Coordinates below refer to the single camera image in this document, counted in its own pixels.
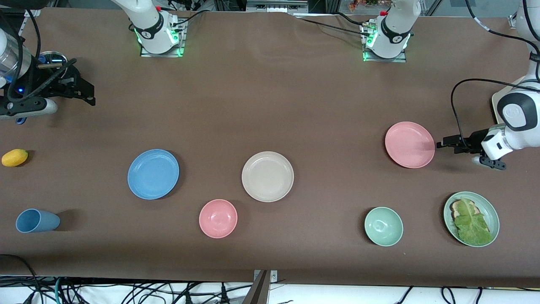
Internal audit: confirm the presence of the pink plate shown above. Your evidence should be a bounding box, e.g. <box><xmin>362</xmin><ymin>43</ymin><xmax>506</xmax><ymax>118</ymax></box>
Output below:
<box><xmin>385</xmin><ymin>122</ymin><xmax>435</xmax><ymax>169</ymax></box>

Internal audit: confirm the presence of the blue plate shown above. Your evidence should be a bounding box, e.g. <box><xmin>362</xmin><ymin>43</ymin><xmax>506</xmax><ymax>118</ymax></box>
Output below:
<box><xmin>127</xmin><ymin>149</ymin><xmax>180</xmax><ymax>200</ymax></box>

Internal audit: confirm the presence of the glass pot lid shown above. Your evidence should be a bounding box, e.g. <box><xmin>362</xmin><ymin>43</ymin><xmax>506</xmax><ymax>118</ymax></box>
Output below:
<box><xmin>37</xmin><ymin>51</ymin><xmax>69</xmax><ymax>79</ymax></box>

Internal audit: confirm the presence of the toast slice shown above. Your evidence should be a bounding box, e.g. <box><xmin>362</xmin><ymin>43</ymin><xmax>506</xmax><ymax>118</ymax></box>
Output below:
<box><xmin>450</xmin><ymin>200</ymin><xmax>477</xmax><ymax>221</ymax></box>

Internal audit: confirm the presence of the green plate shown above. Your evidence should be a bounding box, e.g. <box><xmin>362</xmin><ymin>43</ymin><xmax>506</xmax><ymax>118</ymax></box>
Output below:
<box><xmin>443</xmin><ymin>191</ymin><xmax>500</xmax><ymax>247</ymax></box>

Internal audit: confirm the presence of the green lettuce leaf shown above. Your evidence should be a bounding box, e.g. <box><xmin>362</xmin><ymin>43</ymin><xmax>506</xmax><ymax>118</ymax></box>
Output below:
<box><xmin>454</xmin><ymin>197</ymin><xmax>493</xmax><ymax>246</ymax></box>

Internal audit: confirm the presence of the yellow lemon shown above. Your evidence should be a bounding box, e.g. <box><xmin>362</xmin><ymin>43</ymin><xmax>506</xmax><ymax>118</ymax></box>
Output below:
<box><xmin>1</xmin><ymin>149</ymin><xmax>29</xmax><ymax>167</ymax></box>

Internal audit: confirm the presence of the green bowl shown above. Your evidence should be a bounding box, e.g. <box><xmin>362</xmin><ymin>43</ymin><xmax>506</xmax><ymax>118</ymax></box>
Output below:
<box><xmin>364</xmin><ymin>206</ymin><xmax>404</xmax><ymax>247</ymax></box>

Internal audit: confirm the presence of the blue cup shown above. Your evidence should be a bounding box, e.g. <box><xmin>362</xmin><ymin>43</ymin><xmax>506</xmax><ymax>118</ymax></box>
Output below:
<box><xmin>16</xmin><ymin>209</ymin><xmax>61</xmax><ymax>233</ymax></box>

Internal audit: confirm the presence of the pink bowl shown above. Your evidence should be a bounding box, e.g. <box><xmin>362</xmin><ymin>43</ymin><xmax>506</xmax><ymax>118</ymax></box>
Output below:
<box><xmin>199</xmin><ymin>199</ymin><xmax>238</xmax><ymax>239</ymax></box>

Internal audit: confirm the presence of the beige plate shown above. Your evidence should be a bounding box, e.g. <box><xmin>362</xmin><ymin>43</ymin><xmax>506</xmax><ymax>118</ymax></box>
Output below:
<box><xmin>242</xmin><ymin>151</ymin><xmax>294</xmax><ymax>203</ymax></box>

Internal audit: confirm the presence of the grey power strip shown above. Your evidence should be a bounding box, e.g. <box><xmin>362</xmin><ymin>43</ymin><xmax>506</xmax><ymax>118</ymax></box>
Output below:
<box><xmin>246</xmin><ymin>0</ymin><xmax>309</xmax><ymax>13</ymax></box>

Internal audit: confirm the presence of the dark metal bar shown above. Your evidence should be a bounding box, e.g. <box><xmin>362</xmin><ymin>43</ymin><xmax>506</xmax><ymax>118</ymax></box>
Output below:
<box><xmin>242</xmin><ymin>270</ymin><xmax>270</xmax><ymax>304</ymax></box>

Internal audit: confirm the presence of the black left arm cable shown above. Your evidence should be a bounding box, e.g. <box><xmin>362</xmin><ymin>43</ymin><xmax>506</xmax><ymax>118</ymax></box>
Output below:
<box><xmin>450</xmin><ymin>0</ymin><xmax>540</xmax><ymax>149</ymax></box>

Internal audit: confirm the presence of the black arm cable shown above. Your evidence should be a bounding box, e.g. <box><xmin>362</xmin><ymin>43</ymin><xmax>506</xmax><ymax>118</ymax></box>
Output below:
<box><xmin>0</xmin><ymin>8</ymin><xmax>78</xmax><ymax>102</ymax></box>
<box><xmin>450</xmin><ymin>0</ymin><xmax>540</xmax><ymax>149</ymax></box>

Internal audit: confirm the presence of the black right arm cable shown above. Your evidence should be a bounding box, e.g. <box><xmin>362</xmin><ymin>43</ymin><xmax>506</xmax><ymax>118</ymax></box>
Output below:
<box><xmin>0</xmin><ymin>8</ymin><xmax>78</xmax><ymax>102</ymax></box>

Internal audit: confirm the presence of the black base cable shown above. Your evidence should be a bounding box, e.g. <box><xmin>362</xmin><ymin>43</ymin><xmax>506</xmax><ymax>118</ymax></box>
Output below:
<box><xmin>170</xmin><ymin>8</ymin><xmax>212</xmax><ymax>27</ymax></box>

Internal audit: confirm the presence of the black table cable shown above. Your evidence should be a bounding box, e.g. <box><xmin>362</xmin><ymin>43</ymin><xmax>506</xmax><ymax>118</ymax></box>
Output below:
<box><xmin>295</xmin><ymin>17</ymin><xmax>372</xmax><ymax>37</ymax></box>
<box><xmin>335</xmin><ymin>11</ymin><xmax>370</xmax><ymax>27</ymax></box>

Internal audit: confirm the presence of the thick black floor cable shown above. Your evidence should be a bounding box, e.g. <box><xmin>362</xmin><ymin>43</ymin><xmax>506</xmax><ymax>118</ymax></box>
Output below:
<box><xmin>0</xmin><ymin>254</ymin><xmax>41</xmax><ymax>296</ymax></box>

